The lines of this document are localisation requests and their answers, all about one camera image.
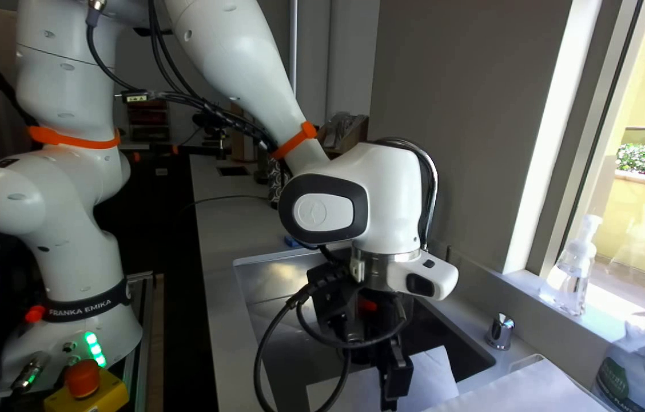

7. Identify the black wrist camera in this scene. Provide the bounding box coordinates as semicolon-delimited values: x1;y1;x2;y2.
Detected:
305;263;363;344

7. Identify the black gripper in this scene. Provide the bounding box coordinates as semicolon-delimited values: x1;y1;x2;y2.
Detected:
355;288;413;412

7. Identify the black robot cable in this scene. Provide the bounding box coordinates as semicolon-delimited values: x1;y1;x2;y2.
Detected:
252;284;408;412

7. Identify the chrome sink knob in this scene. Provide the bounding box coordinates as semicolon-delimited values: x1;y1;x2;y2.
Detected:
486;314;516;351

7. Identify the chrome gooseneck faucet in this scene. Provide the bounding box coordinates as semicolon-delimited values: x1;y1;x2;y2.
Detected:
413;145;438;250

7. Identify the yellow emergency stop button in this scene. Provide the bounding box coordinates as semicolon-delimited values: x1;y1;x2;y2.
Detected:
42;359;129;412

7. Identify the stainless steel sink basin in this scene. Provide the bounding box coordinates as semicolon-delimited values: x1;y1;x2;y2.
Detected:
235;255;496;412

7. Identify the clear soap dispenser bottle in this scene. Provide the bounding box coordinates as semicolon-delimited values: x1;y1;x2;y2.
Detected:
549;216;602;316

